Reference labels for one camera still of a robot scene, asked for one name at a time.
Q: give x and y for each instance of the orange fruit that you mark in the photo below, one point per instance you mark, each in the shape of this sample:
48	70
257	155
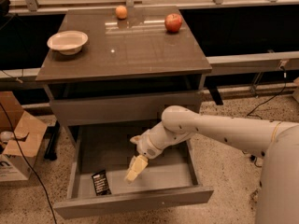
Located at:
121	12

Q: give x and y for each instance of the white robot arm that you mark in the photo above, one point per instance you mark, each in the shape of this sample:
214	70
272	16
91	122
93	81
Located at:
276	142

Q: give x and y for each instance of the white bowl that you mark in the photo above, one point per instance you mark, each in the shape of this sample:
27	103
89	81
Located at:
67	42

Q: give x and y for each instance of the closed grey top drawer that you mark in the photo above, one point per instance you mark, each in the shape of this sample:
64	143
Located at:
73	112

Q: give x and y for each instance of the cardboard box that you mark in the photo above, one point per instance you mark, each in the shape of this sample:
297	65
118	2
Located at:
21	139

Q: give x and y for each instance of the open grey middle drawer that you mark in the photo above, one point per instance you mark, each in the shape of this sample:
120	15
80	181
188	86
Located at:
169	180

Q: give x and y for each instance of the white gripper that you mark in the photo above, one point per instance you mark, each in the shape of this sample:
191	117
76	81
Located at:
146	146

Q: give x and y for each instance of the black rxbar chocolate wrapper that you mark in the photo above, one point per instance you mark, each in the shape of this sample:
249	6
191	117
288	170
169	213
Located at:
100	183

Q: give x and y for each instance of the grey drawer cabinet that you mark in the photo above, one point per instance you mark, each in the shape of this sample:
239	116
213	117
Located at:
131	57

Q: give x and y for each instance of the red apple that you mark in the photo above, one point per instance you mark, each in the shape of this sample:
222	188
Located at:
173	23

